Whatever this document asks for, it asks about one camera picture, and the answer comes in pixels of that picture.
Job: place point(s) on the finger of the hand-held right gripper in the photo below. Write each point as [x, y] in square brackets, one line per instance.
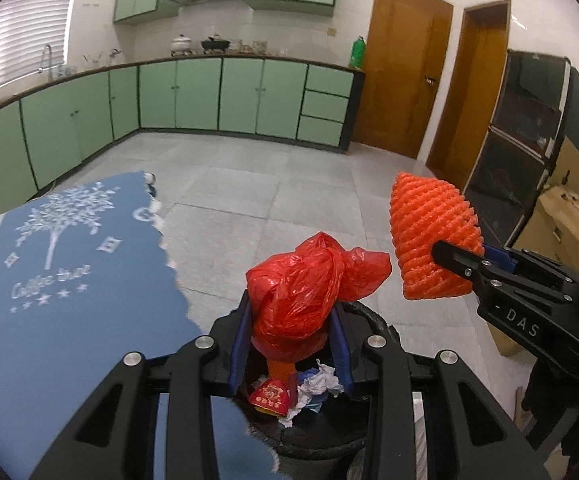
[504, 257]
[462, 262]

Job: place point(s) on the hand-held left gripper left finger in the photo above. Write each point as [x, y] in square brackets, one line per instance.
[237, 345]

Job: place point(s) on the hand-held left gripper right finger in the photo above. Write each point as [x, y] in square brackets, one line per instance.
[342, 355]

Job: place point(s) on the white tissue paper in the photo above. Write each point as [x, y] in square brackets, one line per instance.
[327, 382]

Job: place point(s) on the blue wrapper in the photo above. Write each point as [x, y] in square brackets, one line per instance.
[307, 379]

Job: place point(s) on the orange foam fruit net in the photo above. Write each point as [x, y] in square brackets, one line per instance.
[429, 220]

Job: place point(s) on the red and yellow packet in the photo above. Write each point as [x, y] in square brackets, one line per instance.
[269, 396]

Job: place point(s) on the red plastic bag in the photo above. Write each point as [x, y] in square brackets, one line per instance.
[299, 290]

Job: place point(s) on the black bin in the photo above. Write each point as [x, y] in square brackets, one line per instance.
[314, 440]

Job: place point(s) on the brown cardboard box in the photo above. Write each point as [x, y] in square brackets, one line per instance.
[564, 220]

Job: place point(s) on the person's dark clothing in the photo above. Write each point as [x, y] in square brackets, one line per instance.
[559, 410]

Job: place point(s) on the blue printed tablecloth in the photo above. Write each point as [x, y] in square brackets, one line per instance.
[94, 320]

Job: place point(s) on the black glass cabinet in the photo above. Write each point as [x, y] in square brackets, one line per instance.
[524, 110]

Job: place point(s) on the narrow wooden door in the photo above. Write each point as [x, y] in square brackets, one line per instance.
[474, 100]

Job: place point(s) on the closed wooden door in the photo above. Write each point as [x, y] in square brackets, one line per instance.
[394, 75]

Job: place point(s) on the green plastic bottle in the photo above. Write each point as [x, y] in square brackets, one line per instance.
[357, 55]

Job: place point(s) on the green base cabinets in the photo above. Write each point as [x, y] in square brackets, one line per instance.
[194, 95]

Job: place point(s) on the black wok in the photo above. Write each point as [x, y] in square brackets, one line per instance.
[214, 44]

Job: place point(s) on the white pot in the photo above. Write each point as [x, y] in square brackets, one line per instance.
[182, 45]

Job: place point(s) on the metal faucet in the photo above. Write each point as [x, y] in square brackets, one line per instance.
[44, 57]

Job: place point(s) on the white window blinds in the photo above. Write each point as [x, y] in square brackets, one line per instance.
[29, 25]

